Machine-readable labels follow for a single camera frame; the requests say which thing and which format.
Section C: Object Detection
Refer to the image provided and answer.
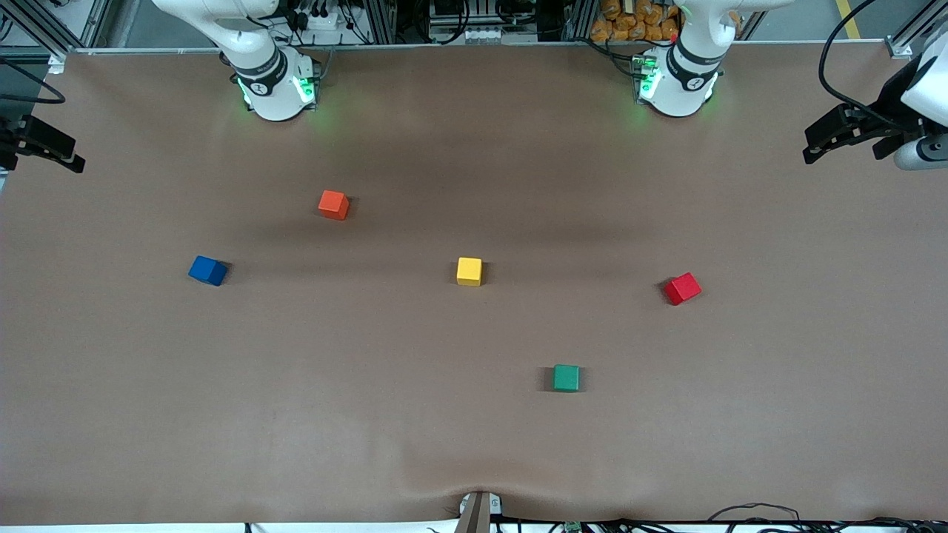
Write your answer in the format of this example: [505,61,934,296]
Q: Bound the blue wooden block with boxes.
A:
[188,255,229,287]

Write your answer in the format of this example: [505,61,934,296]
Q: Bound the red wooden block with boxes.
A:
[663,272,703,306]

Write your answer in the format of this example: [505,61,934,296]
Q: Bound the pile of orange toys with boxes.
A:
[590,0,682,42]

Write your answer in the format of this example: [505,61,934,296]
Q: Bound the white power strip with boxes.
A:
[293,9,343,32]

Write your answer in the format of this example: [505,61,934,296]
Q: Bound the brown table cover sheet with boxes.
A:
[0,41,948,526]

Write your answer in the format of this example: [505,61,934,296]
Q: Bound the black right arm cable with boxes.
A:
[0,58,66,104]

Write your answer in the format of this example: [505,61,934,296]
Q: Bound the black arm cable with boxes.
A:
[0,58,66,104]
[818,0,901,113]

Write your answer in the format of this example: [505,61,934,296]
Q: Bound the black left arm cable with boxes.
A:
[818,0,901,113]

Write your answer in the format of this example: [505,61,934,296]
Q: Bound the aluminium frame profile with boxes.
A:
[885,0,948,60]
[0,0,75,75]
[561,0,593,42]
[361,0,397,45]

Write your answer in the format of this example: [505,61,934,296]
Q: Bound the black floor cables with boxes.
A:
[707,503,948,533]

